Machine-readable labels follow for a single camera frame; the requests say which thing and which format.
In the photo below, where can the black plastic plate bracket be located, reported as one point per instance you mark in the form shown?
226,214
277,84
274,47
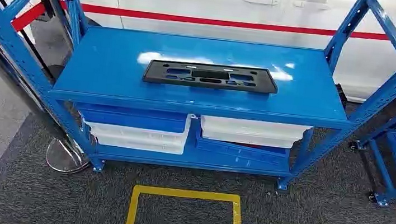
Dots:
260,84

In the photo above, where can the short red barrier belt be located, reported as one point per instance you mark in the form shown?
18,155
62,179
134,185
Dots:
26,18

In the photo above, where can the long red barrier belt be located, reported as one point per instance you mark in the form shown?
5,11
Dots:
208,21

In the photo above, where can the black stanchion with chrome base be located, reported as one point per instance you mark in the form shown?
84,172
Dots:
5,67

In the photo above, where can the black stanchion post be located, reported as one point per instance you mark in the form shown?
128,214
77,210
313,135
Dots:
57,9

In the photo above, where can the white plastic bin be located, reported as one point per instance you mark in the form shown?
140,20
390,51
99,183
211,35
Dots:
252,130
139,134
138,144

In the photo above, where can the blue metal shelf rack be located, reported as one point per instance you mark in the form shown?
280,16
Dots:
114,64

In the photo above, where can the blue plastic bin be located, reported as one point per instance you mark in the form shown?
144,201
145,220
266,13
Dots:
242,152
134,118

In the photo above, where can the yellow floor tape square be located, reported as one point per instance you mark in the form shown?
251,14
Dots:
131,212

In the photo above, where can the dark grey carpet mat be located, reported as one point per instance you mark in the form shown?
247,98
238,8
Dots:
319,222

